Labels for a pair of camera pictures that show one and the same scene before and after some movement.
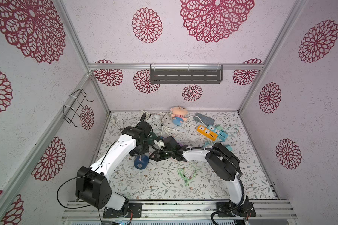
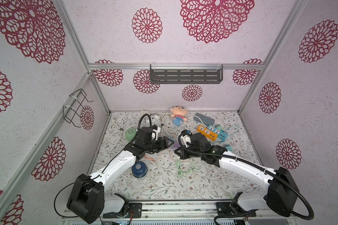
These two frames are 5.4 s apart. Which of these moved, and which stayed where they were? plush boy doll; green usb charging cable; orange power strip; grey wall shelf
Moved: green usb charging cable
Stayed: plush boy doll; grey wall shelf; orange power strip
